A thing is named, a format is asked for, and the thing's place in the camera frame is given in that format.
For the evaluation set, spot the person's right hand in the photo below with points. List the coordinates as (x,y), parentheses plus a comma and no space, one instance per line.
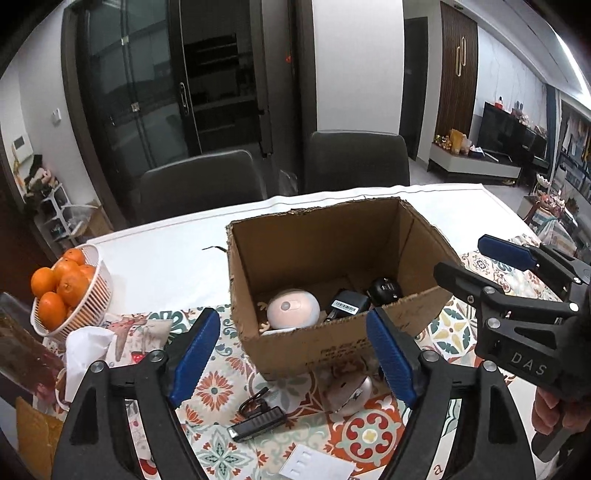
(548,411)

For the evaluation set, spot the dark glass sliding door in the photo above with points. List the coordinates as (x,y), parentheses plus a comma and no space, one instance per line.
(149,83)

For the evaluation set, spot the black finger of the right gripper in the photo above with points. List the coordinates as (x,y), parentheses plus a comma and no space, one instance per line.
(464,284)

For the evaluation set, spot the dark grey chair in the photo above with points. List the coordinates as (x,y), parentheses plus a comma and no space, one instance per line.
(343,160)
(199,184)

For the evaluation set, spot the black tv cabinet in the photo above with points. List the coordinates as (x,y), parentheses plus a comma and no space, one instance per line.
(503,133)

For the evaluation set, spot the pink round deer toy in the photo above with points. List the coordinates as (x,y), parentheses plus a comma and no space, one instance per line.
(288,310)

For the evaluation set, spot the black charger with cable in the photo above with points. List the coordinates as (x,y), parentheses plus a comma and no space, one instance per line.
(381,291)

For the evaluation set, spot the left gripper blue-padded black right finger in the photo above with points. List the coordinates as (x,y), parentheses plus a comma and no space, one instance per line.
(490,440)

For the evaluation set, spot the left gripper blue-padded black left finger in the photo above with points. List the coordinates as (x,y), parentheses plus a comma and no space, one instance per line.
(96,442)

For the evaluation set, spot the floral fabric tissue cover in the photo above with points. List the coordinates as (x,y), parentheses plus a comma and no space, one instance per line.
(134,336)

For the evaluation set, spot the black bike light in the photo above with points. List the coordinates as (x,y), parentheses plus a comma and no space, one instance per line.
(256,417)

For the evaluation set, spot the patterned table runner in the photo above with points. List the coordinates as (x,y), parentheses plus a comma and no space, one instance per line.
(367,438)

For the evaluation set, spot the woven yellow placemat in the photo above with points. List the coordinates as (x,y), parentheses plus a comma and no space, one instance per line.
(38,436)

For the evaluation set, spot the white tissue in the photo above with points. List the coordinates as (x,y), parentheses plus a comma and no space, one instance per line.
(83,347)

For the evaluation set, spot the white rectangular power adapter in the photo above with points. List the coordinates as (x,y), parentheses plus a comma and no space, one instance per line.
(305,463)

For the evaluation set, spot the brown wooden door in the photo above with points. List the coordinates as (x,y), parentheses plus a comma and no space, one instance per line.
(459,71)

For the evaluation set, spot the silver computer mouse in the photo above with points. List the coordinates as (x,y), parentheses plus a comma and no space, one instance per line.
(347,394)

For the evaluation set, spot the orange fruit back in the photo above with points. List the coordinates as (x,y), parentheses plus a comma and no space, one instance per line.
(72,287)

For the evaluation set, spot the orange fruit front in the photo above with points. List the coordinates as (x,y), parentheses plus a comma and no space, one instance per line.
(52,310)

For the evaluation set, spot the white shelf with clutter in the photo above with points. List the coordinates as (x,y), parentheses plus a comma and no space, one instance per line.
(60,221)

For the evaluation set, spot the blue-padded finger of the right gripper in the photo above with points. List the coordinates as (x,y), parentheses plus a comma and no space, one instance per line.
(566,276)

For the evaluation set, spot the white plastic fruit basket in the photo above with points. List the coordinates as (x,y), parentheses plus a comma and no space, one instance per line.
(90,311)

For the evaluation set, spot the orange fruit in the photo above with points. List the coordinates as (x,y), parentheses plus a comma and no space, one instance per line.
(52,310)
(72,287)

